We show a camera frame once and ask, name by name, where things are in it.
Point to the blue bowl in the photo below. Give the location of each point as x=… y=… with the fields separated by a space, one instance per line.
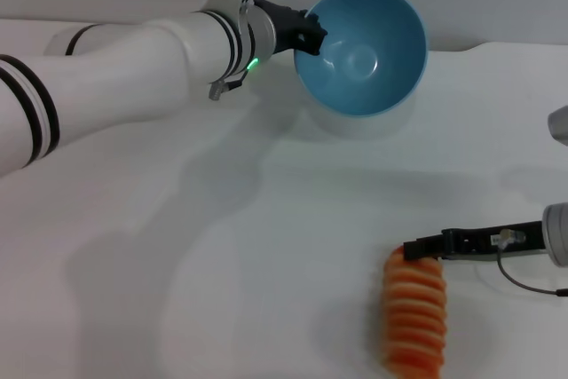
x=368 y=64

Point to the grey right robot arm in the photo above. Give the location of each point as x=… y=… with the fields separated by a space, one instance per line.
x=558 y=234

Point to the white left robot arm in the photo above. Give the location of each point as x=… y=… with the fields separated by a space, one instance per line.
x=133 y=73

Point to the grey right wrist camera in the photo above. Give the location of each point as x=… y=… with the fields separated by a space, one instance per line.
x=560 y=126

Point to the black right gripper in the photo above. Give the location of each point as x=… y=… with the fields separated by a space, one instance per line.
x=470 y=243

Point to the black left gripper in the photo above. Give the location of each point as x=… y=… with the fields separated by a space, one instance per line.
x=286 y=26

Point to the golden ridged bread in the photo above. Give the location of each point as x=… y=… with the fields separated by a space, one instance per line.
x=415 y=317

